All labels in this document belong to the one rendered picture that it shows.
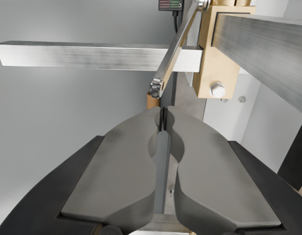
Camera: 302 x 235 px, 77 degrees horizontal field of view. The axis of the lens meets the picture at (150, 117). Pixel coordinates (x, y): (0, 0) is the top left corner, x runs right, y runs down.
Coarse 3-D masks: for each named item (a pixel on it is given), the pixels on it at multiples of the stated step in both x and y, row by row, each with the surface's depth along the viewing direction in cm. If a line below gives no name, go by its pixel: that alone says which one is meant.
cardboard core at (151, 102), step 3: (147, 93) 117; (147, 96) 116; (150, 96) 114; (147, 99) 117; (150, 99) 115; (153, 99) 115; (156, 99) 115; (159, 99) 117; (147, 102) 118; (150, 102) 116; (153, 102) 116; (156, 102) 116; (159, 102) 119; (147, 105) 119; (150, 105) 117; (153, 105) 117; (156, 105) 117; (159, 105) 121; (147, 108) 120
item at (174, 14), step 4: (180, 0) 35; (180, 4) 36; (160, 8) 36; (164, 8) 36; (168, 8) 36; (172, 8) 36; (176, 8) 36; (180, 8) 36; (172, 12) 38; (176, 12) 37; (176, 24) 39; (176, 28) 40; (176, 32) 40
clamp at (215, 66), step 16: (224, 0) 21; (240, 0) 21; (256, 0) 22; (208, 16) 23; (208, 32) 23; (208, 48) 24; (208, 64) 25; (224, 64) 24; (208, 80) 26; (224, 80) 26; (208, 96) 27; (224, 96) 27
